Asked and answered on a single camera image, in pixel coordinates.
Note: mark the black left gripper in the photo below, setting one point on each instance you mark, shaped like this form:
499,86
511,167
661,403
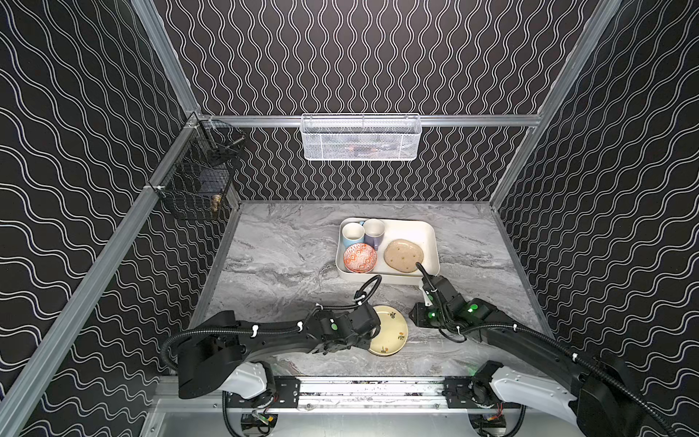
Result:
369,319

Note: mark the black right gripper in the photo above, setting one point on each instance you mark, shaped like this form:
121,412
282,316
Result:
424,315

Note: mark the cream floral plate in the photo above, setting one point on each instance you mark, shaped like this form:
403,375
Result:
393,334

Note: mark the red patterned bowl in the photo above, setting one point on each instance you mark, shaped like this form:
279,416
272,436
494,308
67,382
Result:
360,258

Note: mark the light blue ceramic mug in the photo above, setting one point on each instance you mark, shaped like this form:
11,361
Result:
352,233

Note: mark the purple ceramic mug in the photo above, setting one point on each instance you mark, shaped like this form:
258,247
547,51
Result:
374,231

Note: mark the yellow round plate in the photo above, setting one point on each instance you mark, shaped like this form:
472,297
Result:
403,255

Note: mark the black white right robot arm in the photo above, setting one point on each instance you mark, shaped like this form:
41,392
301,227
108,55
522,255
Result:
597,397

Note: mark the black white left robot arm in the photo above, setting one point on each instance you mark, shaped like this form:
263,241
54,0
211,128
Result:
206,357

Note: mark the white plastic bin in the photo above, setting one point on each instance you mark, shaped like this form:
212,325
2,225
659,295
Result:
419,232

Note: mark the white mesh wall basket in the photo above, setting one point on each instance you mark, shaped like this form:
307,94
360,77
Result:
360,137

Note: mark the black wire wall basket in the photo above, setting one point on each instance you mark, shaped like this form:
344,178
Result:
197,187

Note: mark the aluminium frame corner post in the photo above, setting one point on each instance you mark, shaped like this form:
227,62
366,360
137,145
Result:
167,55

